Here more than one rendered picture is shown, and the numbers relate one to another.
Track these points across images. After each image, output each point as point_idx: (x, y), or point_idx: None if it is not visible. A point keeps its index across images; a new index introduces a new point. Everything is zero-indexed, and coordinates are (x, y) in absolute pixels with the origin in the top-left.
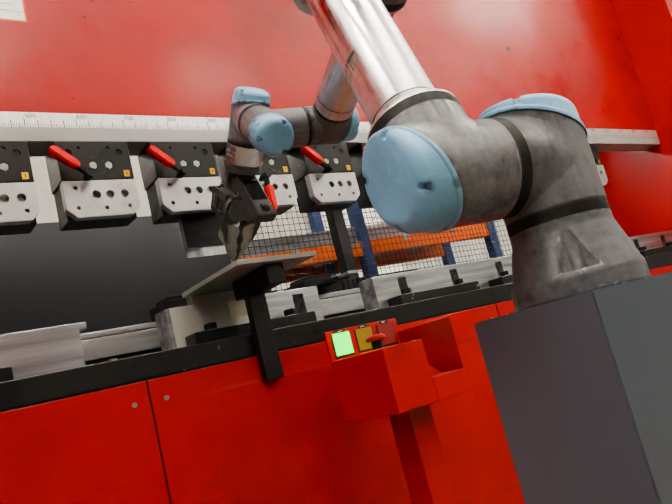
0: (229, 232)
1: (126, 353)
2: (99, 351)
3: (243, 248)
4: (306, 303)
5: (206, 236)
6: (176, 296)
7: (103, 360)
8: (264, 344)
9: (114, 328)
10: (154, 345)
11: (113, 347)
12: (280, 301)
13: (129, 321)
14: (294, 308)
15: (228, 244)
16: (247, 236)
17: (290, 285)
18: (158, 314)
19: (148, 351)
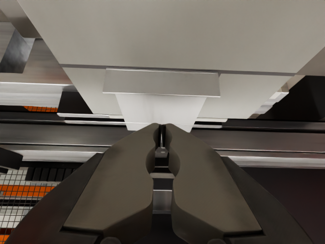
0: (234, 192)
1: (222, 130)
2: (246, 137)
3: (141, 135)
4: (0, 54)
5: (169, 236)
6: (169, 171)
7: (241, 130)
8: None
9: (229, 156)
10: (194, 131)
11: (233, 138)
12: (55, 67)
13: (167, 186)
14: (32, 52)
15: (214, 150)
16: (123, 167)
17: (7, 171)
18: (273, 104)
19: (198, 129)
